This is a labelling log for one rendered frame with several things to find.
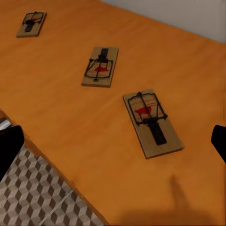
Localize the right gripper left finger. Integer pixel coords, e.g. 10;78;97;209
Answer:
0;125;26;181

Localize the mousetrap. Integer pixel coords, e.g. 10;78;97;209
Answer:
81;46;119;88
16;12;47;38
123;89;184;159

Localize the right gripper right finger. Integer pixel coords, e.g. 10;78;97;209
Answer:
211;125;226;163

